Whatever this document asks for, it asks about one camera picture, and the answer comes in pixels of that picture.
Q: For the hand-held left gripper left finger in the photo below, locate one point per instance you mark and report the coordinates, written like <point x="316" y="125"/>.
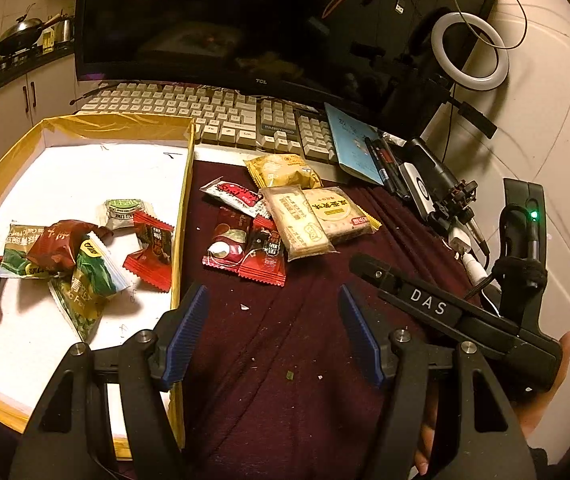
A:
<point x="185" y="335"/>

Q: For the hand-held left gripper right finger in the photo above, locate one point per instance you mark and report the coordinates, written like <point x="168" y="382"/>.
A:
<point x="360" y="335"/>

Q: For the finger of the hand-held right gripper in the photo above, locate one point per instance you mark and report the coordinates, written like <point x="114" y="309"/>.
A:
<point x="370" y="270"/>

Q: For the yellow-trimmed cracker packet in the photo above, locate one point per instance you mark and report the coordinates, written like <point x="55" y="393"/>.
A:
<point x="337" y="212"/>

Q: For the red candy packet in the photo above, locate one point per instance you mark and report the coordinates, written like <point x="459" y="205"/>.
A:
<point x="152" y="255"/>
<point x="264" y="255"/>

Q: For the clear beige cracker packet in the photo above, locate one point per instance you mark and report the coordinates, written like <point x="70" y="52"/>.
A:
<point x="292" y="225"/>

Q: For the long dark red packet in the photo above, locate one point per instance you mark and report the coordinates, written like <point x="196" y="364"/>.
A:
<point x="227" y="240"/>

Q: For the yellow cake packet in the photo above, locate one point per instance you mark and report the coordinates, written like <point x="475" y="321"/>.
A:
<point x="282" y="171"/>

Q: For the grey green pastry packet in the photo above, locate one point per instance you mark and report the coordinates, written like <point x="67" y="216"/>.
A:
<point x="122" y="212"/>

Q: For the white red snack packet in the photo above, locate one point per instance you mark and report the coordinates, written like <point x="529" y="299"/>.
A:
<point x="235" y="195"/>

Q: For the crinkled dark red packet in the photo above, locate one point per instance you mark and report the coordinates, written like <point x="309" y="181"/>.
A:
<point x="60" y="250"/>

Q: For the white green pea packet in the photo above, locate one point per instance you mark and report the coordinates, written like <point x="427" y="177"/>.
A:
<point x="15" y="260"/>

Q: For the yellow-edged white box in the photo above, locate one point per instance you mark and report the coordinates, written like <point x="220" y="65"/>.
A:
<point x="90" y="170"/>

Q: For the person's right hand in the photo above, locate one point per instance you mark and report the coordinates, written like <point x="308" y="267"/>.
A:
<point x="562" y="360"/>

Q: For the dark red tablecloth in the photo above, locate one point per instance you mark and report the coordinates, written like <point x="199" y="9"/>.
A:
<point x="290" y="360"/>

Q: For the silver power bank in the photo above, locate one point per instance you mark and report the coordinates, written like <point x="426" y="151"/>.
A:
<point x="417" y="187"/>

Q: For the white charger plug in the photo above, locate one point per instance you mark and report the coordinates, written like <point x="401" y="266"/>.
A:
<point x="472" y="262"/>

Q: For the black red marker pen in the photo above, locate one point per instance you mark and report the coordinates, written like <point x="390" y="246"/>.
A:
<point x="384" y="160"/>

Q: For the black tripod clamp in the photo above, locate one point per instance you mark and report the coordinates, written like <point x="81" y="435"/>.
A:
<point x="435" y="170"/>

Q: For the blue notebook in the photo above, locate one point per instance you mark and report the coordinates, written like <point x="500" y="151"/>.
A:
<point x="350" y="145"/>

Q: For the beige keyboard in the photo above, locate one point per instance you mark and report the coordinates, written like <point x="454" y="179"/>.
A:
<point x="190" y="105"/>

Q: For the kitchen cabinets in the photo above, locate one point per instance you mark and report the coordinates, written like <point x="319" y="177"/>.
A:
<point x="50" y="90"/>

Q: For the black monitor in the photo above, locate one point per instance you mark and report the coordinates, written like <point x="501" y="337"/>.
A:
<point x="215" y="25"/>

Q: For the black kitchen countertop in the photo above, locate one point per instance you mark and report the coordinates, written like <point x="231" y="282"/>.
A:
<point x="15" y="62"/>

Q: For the small yellow box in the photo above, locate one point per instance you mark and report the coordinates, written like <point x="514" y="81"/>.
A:
<point x="47" y="40"/>

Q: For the steel kettle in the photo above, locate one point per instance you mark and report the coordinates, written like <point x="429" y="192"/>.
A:
<point x="66" y="29"/>

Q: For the steel wok with lid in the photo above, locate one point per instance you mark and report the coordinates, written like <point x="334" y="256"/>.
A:
<point x="20" y="35"/>

